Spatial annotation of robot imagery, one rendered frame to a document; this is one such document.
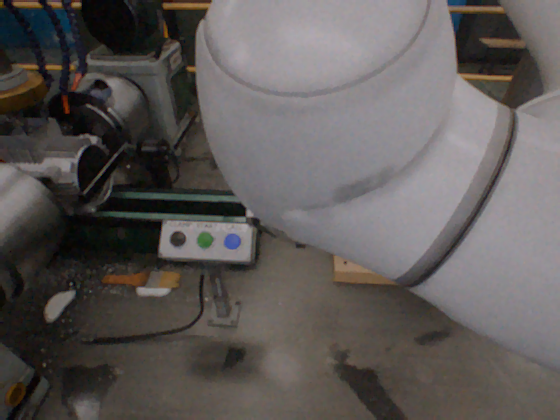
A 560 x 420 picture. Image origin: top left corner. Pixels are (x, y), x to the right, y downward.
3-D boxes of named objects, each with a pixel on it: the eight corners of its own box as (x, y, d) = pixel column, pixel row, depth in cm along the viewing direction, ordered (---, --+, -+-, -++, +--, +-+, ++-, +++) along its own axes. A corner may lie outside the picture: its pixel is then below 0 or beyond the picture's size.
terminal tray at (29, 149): (-5, 164, 79) (-23, 136, 74) (24, 142, 87) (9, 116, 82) (43, 165, 78) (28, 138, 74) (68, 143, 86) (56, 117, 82)
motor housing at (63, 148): (17, 223, 86) (-28, 160, 73) (59, 181, 100) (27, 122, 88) (91, 226, 85) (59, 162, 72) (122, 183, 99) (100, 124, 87)
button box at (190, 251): (167, 260, 65) (156, 257, 60) (171, 224, 67) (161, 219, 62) (254, 265, 64) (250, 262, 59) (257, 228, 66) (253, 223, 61)
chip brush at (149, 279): (100, 288, 85) (99, 286, 85) (108, 272, 89) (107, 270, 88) (179, 289, 85) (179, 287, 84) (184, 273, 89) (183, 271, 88)
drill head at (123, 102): (49, 185, 99) (3, 103, 83) (110, 124, 130) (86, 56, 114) (129, 188, 98) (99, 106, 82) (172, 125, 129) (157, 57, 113)
